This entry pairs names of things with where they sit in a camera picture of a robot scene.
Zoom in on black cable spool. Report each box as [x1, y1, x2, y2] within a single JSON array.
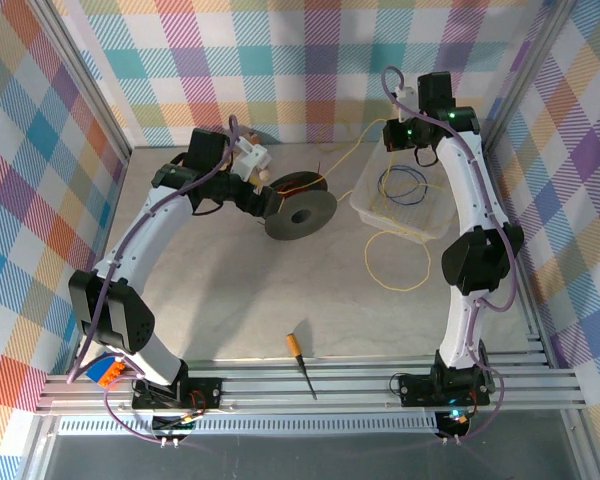
[[263, 170, 339, 242]]

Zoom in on white perforated plastic basket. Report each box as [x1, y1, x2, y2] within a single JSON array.
[[348, 142, 461, 245]]

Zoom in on yellow cable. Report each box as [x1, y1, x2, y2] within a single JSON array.
[[314, 117, 454, 294]]

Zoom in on blue orange toy brick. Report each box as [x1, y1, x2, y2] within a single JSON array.
[[86, 352, 127, 389]]

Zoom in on black controller board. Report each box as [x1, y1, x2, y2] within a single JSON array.
[[437, 407, 474, 446], [152, 409, 199, 449]]

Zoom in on red cable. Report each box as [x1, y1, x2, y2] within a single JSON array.
[[274, 159, 327, 197]]

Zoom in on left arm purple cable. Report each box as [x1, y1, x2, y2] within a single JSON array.
[[67, 114, 241, 444]]

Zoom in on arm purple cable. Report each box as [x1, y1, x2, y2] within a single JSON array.
[[382, 66, 519, 444], [67, 114, 241, 444]]

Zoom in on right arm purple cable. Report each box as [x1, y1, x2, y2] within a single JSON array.
[[382, 66, 519, 444]]

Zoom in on blue cable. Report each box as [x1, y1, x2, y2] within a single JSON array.
[[377, 163, 430, 206]]

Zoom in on aluminium frame post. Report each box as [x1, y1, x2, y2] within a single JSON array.
[[482, 0, 579, 151], [27, 0, 133, 156]]

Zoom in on aluminium side rail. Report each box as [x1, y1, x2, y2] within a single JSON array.
[[479, 144, 554, 369], [68, 147, 133, 375]]

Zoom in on orange handled screwdriver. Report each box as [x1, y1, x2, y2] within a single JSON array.
[[285, 333, 319, 401]]

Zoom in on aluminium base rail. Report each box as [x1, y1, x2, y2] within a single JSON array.
[[34, 353, 589, 416]]

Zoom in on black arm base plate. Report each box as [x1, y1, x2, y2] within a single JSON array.
[[131, 377, 224, 411], [397, 373, 491, 407]]

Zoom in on white slotted cable duct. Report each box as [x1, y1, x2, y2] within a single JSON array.
[[57, 412, 441, 437]]

